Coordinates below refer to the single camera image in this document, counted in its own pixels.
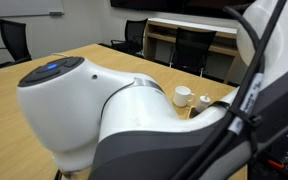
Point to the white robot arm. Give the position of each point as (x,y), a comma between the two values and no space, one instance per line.
(121,126)

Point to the white ceramic mug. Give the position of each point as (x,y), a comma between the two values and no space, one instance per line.
(182,96)

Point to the black chair by window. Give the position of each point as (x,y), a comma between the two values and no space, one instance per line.
(133,34)

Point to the wooden shelf cabinet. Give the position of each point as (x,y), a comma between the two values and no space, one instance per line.
(159,29)

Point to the dark squeeze bottle in tray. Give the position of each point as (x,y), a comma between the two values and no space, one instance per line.
(203,103)

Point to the black chair top left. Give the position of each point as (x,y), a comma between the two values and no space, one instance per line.
(191,51)

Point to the whiteboard eraser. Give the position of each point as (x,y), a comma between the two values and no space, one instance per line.
(56,13)

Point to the black office chair middle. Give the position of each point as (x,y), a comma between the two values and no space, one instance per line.
(13,35)

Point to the whiteboard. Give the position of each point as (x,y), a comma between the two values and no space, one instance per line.
(14,8)

